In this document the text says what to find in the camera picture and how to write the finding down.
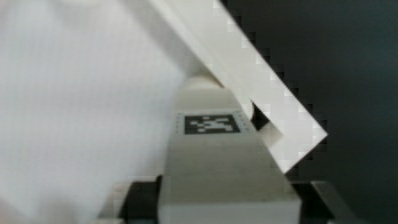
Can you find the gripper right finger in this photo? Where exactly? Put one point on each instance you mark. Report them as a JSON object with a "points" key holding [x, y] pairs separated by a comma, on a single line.
{"points": [[343, 215]]}

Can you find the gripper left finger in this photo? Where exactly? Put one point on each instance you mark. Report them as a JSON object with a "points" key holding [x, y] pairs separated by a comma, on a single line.
{"points": [[109, 215]]}

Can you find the white leg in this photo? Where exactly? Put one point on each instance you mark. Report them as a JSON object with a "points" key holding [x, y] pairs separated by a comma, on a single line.
{"points": [[224, 187]]}

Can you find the white desk top tray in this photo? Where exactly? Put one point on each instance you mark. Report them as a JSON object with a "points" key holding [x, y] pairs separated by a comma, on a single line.
{"points": [[98, 56]]}

